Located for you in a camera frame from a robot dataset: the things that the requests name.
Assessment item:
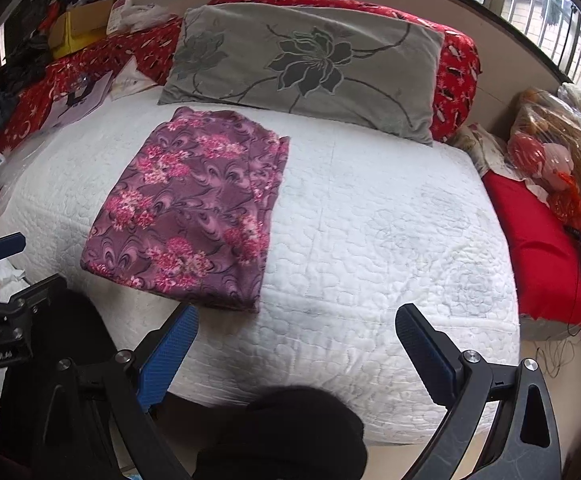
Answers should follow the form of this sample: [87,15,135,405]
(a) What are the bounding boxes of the yellow cardboard box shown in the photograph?
[48,0,114,60]

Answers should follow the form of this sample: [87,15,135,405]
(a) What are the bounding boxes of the white quilted mattress cover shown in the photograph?
[0,90,520,444]

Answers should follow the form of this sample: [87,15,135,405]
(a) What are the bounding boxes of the purple floral blouse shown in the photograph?
[81,106,290,313]

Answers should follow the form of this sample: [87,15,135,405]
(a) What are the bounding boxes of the bagged stuffed toys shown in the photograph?
[507,84,581,231]

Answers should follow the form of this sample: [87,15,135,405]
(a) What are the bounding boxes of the white plastic bag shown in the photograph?
[119,4,171,32]

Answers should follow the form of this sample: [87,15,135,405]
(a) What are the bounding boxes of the grey floral pillow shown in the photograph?
[160,2,443,145]

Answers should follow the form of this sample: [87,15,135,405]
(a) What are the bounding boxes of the red cushion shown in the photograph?
[482,171,581,326]

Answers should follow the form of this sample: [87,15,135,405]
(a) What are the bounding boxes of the red patterned quilt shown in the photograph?
[0,0,481,154]

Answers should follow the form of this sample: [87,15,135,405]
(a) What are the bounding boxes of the clear plastic packet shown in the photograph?
[110,56,157,101]

